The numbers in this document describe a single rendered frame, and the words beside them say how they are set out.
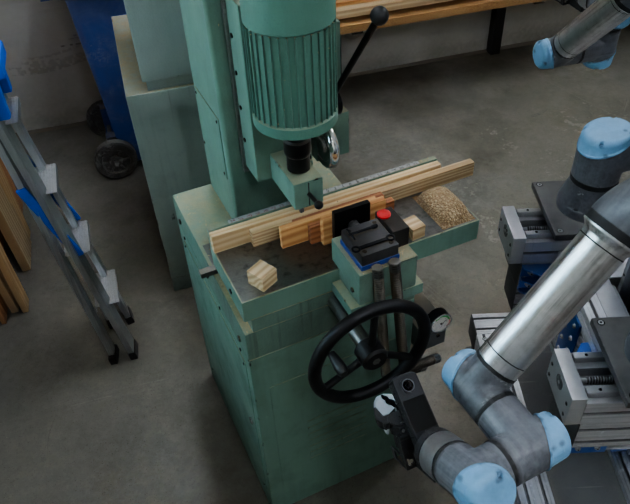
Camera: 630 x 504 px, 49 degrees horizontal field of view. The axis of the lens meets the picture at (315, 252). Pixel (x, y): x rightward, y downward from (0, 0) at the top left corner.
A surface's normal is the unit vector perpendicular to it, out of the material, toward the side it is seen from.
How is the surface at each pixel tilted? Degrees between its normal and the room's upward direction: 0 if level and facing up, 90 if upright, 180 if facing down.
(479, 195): 0
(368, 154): 0
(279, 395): 90
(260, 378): 90
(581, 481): 0
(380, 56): 90
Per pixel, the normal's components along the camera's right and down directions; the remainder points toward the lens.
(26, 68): 0.28, 0.64
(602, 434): 0.03, 0.67
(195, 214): -0.04, -0.74
